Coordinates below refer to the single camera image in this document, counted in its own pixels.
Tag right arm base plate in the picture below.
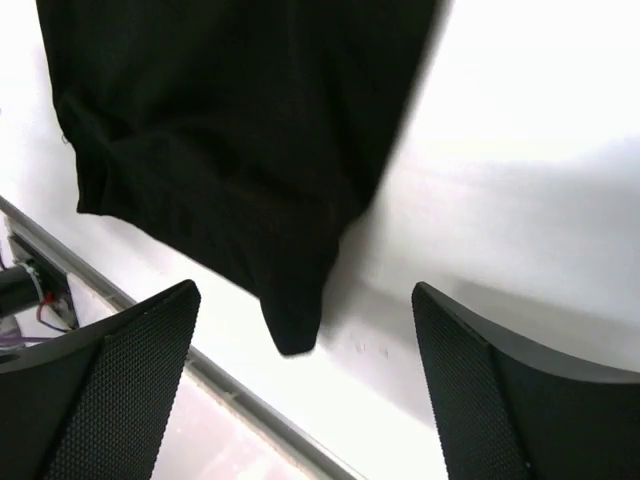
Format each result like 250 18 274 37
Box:
9 233 80 331

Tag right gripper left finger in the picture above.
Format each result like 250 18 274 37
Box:
1 280 200 480

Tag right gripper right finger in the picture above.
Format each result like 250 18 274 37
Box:
412 282 639 479

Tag front aluminium rail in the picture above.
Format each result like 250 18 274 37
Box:
1 199 362 479

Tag black skirt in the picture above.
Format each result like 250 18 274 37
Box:
36 0 441 356

